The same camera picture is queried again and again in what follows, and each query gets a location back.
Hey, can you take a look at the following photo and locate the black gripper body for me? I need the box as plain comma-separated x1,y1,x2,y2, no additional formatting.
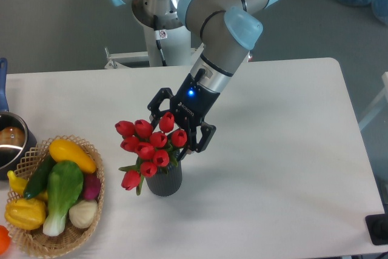
170,74,220,133

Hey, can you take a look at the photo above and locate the yellow bell pepper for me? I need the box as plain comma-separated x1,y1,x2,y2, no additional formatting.
4,198,46,230

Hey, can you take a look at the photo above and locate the white frame at right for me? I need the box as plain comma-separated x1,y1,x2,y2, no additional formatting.
358,72,387,131

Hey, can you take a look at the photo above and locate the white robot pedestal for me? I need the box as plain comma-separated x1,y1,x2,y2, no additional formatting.
104,0,254,70

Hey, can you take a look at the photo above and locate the yellow squash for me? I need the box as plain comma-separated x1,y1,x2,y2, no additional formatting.
48,139,97,174

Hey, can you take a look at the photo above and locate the small yellow gourd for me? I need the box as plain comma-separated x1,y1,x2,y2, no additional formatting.
7,170,48,201

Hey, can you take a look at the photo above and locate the red tulip bouquet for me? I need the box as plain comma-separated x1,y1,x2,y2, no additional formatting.
115,112,187,195

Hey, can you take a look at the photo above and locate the green cucumber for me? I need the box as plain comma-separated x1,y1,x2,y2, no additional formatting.
23,155,56,200

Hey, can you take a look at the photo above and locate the purple radish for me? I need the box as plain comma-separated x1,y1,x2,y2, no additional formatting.
82,174,101,200

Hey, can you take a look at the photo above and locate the green bok choy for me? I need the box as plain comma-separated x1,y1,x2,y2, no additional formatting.
42,161,84,237

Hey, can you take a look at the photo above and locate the black device at table edge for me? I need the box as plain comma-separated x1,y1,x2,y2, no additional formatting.
365,214,387,246

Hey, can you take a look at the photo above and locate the dark grey ribbed vase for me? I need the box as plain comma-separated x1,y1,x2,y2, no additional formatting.
145,161,182,197

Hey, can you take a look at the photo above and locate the woven wicker basket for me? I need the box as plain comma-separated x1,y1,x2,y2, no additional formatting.
5,135,105,258

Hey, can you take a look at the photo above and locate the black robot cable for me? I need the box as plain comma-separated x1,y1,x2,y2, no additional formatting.
152,15,168,67

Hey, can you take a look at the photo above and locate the orange fruit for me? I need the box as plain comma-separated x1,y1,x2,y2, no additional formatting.
0,225,11,255

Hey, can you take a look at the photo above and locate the blue handled steel pot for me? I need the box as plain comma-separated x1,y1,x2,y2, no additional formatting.
1,58,36,181

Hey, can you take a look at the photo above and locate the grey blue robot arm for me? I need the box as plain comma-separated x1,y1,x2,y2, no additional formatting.
111,0,278,157

